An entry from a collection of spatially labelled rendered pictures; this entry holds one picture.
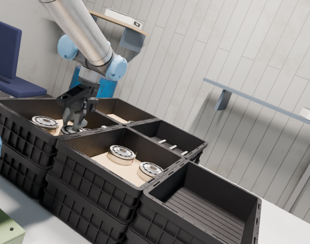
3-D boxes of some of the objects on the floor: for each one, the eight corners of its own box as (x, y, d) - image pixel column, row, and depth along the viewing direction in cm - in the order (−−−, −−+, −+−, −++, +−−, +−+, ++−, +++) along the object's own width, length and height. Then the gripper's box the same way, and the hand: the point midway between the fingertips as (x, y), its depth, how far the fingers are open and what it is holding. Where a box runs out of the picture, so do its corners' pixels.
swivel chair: (14, 115, 311) (36, 29, 287) (44, 137, 286) (70, 45, 262) (-43, 115, 260) (-23, 11, 235) (-14, 143, 235) (13, 29, 211)
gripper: (108, 86, 99) (90, 137, 104) (86, 75, 104) (70, 125, 109) (92, 84, 92) (74, 140, 97) (69, 73, 96) (54, 126, 101)
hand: (68, 129), depth 100 cm, fingers closed on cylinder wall, 4 cm apart
